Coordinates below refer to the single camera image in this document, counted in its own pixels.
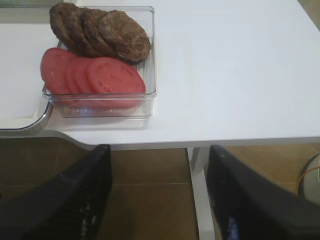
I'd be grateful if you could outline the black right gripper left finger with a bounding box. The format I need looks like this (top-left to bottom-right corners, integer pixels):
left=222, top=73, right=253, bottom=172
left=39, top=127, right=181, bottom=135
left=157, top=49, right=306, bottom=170
left=0, top=144, right=111, bottom=240

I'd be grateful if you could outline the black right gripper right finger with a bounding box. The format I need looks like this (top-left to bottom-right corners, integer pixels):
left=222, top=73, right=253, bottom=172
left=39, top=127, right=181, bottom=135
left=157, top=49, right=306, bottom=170
left=206, top=145, right=320, bottom=240

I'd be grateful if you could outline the white table leg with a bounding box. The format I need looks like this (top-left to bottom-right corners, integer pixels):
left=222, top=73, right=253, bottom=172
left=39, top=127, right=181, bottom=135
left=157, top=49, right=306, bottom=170
left=187, top=147, right=215, bottom=240

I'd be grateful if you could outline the red tomato slice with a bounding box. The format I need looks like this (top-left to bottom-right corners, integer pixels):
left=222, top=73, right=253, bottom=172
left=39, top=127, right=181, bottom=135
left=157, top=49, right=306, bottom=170
left=40, top=47, right=77, bottom=95
left=85, top=57, right=146, bottom=95
left=64, top=58, right=84, bottom=95
left=73, top=57, right=104, bottom=109

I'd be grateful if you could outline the clear patty tomato container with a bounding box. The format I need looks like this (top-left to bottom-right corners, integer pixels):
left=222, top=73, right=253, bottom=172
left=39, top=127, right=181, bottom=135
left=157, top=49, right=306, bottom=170
left=42, top=6, right=157, bottom=118

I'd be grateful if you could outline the red tomato slice front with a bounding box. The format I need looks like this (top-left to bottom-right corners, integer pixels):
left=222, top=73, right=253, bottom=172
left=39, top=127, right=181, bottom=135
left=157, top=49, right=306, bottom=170
left=85, top=57, right=146, bottom=95

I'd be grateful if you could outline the red tomato slice back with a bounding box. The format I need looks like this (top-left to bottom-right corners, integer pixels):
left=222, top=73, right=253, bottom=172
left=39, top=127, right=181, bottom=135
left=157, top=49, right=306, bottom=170
left=40, top=47, right=77, bottom=95

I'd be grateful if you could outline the brown meat patty front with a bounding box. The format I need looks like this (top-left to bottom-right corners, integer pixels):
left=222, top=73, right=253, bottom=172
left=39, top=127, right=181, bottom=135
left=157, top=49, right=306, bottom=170
left=97, top=10, right=151, bottom=62

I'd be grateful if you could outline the brown meat patty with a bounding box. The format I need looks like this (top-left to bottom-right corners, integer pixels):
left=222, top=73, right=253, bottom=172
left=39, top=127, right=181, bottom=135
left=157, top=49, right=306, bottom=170
left=49, top=2, right=78, bottom=54
left=63, top=2, right=100, bottom=58
left=80, top=9, right=118, bottom=58
left=97, top=10, right=151, bottom=62

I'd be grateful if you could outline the white metal tray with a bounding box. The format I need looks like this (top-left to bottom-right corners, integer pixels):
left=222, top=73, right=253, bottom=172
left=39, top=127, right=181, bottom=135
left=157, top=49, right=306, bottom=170
left=0, top=0, right=58, bottom=136

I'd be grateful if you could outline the brown meat patty back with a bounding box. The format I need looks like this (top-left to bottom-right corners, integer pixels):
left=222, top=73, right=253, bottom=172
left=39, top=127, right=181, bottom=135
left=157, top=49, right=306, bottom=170
left=49, top=2, right=78, bottom=54

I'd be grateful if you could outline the orange cable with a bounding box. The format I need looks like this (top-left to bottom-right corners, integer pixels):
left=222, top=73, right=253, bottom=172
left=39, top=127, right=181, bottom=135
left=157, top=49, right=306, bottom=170
left=296, top=159, right=320, bottom=196

